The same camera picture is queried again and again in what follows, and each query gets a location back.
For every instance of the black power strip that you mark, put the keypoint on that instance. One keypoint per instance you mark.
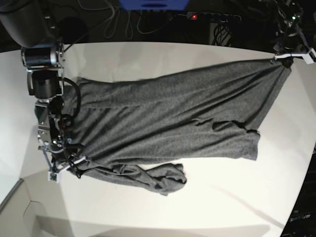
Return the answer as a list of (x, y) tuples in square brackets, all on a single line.
[(213, 17)]

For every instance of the grey t-shirt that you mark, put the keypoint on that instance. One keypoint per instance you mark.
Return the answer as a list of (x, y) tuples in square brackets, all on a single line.
[(172, 118)]

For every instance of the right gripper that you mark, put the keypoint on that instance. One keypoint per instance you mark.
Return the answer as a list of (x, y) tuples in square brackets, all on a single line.
[(60, 161)]

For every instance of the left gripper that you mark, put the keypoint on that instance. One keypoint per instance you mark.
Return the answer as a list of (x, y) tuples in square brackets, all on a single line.
[(290, 45)]

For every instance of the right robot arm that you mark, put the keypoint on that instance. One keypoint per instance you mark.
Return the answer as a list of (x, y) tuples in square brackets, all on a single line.
[(130, 132)]

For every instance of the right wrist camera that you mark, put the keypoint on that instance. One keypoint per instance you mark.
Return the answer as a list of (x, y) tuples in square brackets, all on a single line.
[(52, 176)]

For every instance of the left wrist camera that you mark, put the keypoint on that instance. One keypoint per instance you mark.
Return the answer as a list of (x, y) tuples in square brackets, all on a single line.
[(310, 57)]

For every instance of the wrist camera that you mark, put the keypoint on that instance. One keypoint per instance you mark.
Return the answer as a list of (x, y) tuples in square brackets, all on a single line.
[(52, 176), (310, 57)]

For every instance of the blue box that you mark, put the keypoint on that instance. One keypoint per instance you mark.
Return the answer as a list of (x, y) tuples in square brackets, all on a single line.
[(153, 4)]

